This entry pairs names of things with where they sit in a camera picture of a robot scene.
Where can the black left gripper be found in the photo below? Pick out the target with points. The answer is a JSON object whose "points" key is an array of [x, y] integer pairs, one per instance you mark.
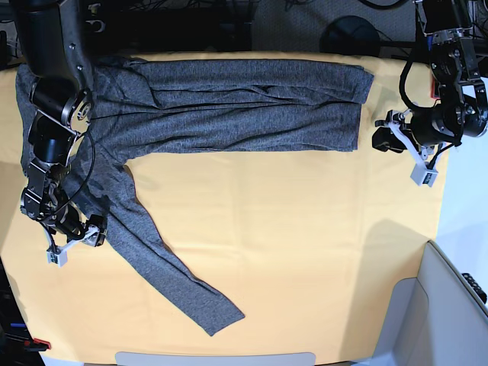
{"points": [[435, 127]]}

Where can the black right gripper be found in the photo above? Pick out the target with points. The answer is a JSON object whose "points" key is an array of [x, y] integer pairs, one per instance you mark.
{"points": [[92, 232]]}

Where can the grey long-sleeve shirt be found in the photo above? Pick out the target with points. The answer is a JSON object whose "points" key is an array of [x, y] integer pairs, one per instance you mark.
{"points": [[201, 106]]}

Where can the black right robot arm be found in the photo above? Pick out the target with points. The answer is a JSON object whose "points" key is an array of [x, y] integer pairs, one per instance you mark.
{"points": [[50, 33]]}

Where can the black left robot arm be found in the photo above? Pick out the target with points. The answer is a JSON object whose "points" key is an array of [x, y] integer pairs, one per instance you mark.
{"points": [[462, 106]]}

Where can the red black clamp right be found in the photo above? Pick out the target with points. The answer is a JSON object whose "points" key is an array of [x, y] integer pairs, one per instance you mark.
{"points": [[435, 90]]}

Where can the red black clamp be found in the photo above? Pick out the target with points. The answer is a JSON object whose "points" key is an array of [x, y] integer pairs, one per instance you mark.
{"points": [[36, 345], [435, 90]]}

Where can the dark round chair base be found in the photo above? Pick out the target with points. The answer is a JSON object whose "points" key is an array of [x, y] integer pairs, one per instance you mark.
{"points": [[350, 36]]}

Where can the yellow table cloth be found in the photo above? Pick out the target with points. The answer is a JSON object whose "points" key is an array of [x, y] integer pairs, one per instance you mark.
{"points": [[309, 245]]}

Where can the grey plate at front edge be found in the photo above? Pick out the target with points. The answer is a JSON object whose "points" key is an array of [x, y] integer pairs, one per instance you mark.
{"points": [[130, 358]]}

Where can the red black clamp left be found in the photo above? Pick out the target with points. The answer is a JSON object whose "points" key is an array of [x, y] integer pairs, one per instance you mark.
{"points": [[36, 345]]}

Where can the black remote control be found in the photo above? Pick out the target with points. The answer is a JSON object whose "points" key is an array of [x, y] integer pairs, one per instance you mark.
{"points": [[475, 286]]}

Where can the white storage bin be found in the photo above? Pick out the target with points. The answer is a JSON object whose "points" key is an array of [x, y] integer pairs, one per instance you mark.
{"points": [[435, 318]]}

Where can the white power strip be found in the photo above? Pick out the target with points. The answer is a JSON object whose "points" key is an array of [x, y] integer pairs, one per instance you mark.
{"points": [[96, 25]]}

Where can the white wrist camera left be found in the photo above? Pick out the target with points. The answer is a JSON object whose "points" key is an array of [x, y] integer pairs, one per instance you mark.
{"points": [[421, 175]]}

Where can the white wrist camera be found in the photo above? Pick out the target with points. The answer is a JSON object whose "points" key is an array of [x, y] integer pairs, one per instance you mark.
{"points": [[59, 258], [421, 175]]}

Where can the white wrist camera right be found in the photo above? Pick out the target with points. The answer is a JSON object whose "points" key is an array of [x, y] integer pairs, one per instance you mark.
{"points": [[59, 258]]}

